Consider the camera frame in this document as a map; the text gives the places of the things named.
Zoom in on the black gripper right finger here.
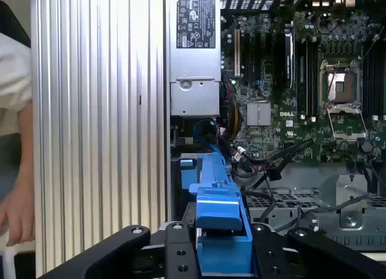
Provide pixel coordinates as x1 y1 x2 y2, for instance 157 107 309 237
250 222 386 279

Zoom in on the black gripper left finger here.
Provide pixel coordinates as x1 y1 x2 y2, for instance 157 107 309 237
37 221 202 279

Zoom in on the hard disk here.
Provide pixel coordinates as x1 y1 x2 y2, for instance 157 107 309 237
179 151 255 275

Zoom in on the black disk wire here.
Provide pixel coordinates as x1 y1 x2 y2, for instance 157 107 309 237
243 137 314 192

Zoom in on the grey metal disk bay cage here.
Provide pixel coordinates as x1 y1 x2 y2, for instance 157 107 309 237
241 163 386 252

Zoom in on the black RAM slot bank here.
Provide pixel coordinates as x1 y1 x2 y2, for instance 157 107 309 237
297 39 319 119
361 39 386 119

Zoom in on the white expansion slot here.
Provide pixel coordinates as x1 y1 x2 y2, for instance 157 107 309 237
234 28 242 78

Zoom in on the person's bare hand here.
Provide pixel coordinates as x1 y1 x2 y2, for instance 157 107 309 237
0 172 36 247

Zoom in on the green Dell motherboard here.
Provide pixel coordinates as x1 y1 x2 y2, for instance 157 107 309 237
221 7 386 167

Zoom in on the small silver chipset heatsink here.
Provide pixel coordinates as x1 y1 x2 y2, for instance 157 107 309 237
247 102 271 127

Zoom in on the metal socket cover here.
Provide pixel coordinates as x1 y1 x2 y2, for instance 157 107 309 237
326 105 369 141

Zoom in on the silver power supply unit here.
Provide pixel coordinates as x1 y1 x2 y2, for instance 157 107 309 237
168 0 223 117

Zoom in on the CPU socket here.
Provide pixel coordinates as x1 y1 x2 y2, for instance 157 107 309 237
319 58 362 105

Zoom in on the thin metal locking lever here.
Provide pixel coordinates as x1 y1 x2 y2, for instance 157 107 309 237
327 61 341 96

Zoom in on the black graphics card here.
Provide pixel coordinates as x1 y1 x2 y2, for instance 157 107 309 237
283 21 297 90

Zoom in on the black chair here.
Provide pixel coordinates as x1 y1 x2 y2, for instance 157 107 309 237
0 0 31 48

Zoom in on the grey wire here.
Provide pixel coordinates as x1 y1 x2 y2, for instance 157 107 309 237
271 193 373 233

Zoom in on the black wire white connector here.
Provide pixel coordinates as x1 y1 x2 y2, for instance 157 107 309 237
228 142 272 175

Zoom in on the blue wire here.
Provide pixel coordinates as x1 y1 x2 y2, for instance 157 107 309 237
192 118 218 149

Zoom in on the yellow red power wire bundle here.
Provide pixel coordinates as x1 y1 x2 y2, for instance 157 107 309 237
221 80 242 142

